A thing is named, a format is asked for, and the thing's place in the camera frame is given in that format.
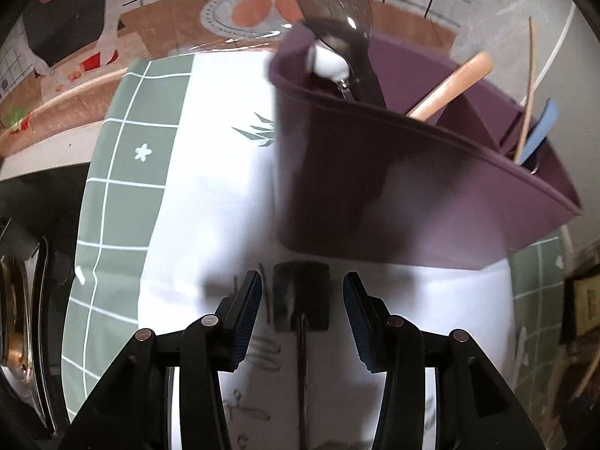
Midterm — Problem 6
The dark brown box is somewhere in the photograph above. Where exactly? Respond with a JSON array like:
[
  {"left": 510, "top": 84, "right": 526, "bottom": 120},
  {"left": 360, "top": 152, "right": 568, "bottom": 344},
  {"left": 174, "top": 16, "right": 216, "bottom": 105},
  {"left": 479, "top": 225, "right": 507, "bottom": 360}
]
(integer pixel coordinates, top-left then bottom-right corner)
[{"left": 559, "top": 273, "right": 600, "bottom": 353}]

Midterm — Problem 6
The wooden stick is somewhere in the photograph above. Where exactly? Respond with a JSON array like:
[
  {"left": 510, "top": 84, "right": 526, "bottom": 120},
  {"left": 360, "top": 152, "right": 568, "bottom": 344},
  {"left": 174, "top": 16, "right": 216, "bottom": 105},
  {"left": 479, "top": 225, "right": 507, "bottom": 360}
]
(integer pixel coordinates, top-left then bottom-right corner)
[{"left": 545, "top": 351, "right": 600, "bottom": 433}]

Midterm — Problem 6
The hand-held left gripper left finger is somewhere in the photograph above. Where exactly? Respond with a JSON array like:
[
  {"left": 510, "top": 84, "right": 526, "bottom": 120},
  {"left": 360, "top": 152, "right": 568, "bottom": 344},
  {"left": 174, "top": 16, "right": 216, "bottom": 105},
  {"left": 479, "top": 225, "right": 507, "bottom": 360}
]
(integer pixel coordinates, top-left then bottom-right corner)
[{"left": 61, "top": 270, "right": 263, "bottom": 450}]

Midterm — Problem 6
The green white checked tablecloth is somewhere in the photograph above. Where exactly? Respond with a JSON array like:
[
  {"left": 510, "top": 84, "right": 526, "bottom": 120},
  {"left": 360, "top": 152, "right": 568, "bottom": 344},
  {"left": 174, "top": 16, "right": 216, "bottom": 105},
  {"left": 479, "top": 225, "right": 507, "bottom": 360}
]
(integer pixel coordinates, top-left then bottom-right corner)
[{"left": 60, "top": 51, "right": 578, "bottom": 450}]

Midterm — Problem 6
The purple utensil holder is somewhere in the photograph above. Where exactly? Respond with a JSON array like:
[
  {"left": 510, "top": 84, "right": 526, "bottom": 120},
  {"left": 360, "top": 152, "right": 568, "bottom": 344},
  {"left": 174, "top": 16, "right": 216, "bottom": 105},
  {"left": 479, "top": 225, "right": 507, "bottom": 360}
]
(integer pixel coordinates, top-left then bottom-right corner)
[{"left": 266, "top": 19, "right": 583, "bottom": 272}]

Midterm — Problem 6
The wooden chopstick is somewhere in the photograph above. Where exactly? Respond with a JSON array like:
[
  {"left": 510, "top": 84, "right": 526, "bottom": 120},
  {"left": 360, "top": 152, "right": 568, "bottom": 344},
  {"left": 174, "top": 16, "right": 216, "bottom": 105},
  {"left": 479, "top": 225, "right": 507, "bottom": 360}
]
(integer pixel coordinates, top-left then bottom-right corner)
[{"left": 513, "top": 15, "right": 537, "bottom": 166}]

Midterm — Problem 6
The black utensil handle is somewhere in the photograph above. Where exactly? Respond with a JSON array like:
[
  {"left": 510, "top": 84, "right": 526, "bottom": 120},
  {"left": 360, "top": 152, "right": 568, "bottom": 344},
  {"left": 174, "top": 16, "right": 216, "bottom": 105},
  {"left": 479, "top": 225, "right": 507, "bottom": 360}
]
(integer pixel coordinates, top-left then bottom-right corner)
[{"left": 346, "top": 37, "right": 388, "bottom": 110}]

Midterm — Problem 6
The gas stove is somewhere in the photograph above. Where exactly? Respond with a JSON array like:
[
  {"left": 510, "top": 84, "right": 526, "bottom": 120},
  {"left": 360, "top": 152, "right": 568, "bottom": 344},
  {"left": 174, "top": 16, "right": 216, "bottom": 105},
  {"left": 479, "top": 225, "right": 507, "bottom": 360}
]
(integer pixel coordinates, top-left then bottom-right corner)
[{"left": 0, "top": 213, "right": 81, "bottom": 439}]

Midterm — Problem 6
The black spatula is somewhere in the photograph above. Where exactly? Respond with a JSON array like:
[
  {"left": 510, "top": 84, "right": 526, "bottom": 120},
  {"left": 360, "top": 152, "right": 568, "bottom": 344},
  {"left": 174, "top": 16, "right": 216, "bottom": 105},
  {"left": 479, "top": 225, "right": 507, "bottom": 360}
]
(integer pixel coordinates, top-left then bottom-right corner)
[{"left": 272, "top": 261, "right": 330, "bottom": 450}]

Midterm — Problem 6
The wooden spoon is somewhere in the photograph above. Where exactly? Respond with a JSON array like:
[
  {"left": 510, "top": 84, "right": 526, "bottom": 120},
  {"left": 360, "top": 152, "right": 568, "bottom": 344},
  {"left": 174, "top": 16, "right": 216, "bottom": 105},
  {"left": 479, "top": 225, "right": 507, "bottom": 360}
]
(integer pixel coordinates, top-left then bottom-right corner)
[{"left": 406, "top": 51, "right": 494, "bottom": 122}]

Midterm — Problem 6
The metal spoon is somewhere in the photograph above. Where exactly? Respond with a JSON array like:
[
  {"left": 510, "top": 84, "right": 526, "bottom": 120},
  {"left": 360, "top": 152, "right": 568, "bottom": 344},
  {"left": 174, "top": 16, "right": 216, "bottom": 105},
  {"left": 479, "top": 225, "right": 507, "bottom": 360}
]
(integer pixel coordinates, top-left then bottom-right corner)
[{"left": 294, "top": 0, "right": 374, "bottom": 101}]

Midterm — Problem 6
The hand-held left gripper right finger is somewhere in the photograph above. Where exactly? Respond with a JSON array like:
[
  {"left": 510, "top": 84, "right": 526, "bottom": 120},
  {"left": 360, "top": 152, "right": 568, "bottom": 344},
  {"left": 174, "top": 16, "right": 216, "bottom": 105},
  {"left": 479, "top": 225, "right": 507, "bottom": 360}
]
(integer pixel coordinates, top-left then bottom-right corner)
[{"left": 343, "top": 271, "right": 550, "bottom": 450}]

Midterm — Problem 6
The blue spoon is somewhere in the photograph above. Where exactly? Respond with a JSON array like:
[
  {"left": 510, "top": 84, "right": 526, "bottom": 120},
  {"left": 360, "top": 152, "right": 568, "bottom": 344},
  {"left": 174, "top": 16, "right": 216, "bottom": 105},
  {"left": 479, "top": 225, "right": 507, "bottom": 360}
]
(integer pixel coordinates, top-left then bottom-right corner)
[{"left": 518, "top": 97, "right": 560, "bottom": 166}]

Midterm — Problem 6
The white ceramic spoon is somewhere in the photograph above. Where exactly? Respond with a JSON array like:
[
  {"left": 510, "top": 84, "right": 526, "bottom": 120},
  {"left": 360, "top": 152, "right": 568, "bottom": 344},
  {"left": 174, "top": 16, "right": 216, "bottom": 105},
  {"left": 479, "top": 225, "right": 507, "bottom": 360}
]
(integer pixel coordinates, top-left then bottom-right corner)
[{"left": 309, "top": 43, "right": 351, "bottom": 84}]

